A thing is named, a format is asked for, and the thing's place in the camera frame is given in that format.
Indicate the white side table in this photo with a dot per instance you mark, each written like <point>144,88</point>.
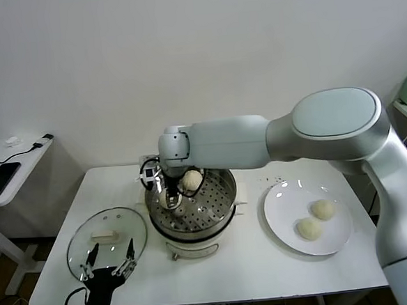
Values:
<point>22,153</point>

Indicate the steel steamer pot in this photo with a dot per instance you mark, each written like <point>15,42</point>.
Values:
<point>193,249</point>

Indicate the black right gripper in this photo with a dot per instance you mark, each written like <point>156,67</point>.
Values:
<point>170,182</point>

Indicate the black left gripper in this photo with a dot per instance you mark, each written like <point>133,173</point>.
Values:
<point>102,285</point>

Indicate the white steamed baozi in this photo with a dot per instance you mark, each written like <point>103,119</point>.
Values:
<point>191,179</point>
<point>322,210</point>
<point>163,200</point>
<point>309,228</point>

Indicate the large white plate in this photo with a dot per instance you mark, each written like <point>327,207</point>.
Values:
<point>335,234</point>

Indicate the round glass pot lid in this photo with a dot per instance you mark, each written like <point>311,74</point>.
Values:
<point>125,227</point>

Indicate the small white plastic object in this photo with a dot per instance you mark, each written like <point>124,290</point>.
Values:
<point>13,141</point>

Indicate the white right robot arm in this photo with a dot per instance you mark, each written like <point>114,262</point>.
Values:
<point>224,144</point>

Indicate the dark crumbs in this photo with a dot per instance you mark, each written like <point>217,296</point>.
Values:
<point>272,180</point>

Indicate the stainless steel steamer basket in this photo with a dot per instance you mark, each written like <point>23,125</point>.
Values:
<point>211,208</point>

